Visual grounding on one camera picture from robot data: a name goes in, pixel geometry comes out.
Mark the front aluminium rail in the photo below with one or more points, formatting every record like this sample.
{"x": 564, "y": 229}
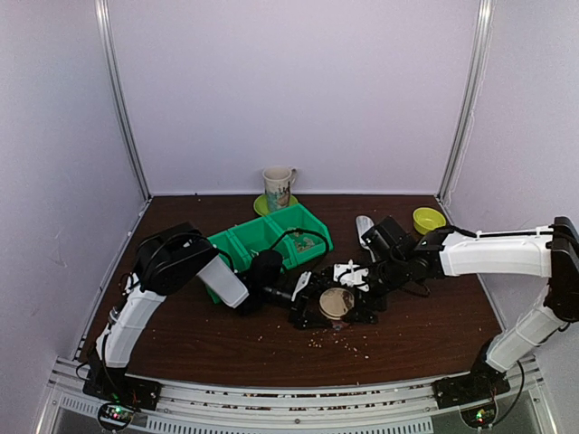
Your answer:
{"x": 393, "y": 407}

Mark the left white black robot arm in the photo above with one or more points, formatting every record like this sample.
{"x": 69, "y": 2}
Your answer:
{"x": 165, "y": 263}

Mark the green saucer plate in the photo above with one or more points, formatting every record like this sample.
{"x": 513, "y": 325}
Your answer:
{"x": 260, "y": 205}

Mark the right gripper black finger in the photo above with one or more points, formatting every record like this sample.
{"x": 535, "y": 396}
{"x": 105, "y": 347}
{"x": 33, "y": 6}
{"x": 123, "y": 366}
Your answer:
{"x": 361, "y": 313}
{"x": 345, "y": 269}

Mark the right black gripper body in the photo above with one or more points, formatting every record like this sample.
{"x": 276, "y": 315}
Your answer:
{"x": 394, "y": 276}

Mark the lime green bowl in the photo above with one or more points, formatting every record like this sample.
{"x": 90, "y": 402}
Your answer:
{"x": 426, "y": 219}

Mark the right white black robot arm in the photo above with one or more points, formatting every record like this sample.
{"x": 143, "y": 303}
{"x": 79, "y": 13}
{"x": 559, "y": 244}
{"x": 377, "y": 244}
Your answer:
{"x": 549, "y": 252}

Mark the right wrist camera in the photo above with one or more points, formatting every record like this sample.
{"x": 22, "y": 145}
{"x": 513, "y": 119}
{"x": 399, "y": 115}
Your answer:
{"x": 351, "y": 275}

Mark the silver metal scoop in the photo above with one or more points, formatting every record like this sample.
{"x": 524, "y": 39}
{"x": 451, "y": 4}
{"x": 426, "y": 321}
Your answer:
{"x": 364, "y": 224}

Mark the green candy bin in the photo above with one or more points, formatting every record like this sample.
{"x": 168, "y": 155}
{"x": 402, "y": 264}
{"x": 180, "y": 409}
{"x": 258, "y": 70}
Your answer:
{"x": 213, "y": 295}
{"x": 243, "y": 242}
{"x": 300, "y": 236}

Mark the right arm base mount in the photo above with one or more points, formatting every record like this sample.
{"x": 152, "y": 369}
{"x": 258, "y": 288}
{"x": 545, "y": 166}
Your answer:
{"x": 468, "y": 388}

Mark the clear plastic round container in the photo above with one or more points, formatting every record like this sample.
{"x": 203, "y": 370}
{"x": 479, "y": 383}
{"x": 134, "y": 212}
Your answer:
{"x": 338, "y": 324}

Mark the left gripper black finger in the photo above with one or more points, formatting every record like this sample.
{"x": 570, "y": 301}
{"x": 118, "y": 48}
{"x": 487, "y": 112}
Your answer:
{"x": 318, "y": 283}
{"x": 313, "y": 322}

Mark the left aluminium frame post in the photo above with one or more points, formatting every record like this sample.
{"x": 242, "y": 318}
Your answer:
{"x": 119, "y": 102}

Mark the gold round lid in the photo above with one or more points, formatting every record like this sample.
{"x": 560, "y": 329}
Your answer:
{"x": 336, "y": 303}

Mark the right aluminium frame post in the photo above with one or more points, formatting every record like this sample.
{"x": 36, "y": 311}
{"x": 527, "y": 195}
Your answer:
{"x": 478, "y": 58}

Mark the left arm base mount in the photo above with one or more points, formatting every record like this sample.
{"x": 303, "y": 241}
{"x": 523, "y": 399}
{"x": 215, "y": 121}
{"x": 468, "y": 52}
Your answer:
{"x": 126, "y": 390}

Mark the patterned ceramic mug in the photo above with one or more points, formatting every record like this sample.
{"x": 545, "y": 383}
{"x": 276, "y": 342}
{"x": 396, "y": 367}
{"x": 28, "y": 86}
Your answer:
{"x": 278, "y": 181}

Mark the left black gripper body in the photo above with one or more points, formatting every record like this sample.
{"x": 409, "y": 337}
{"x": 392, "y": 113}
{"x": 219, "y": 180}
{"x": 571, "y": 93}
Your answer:
{"x": 298, "y": 306}

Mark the aluminium frame post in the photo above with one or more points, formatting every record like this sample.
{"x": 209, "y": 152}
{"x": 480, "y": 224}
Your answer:
{"x": 119, "y": 102}
{"x": 478, "y": 58}

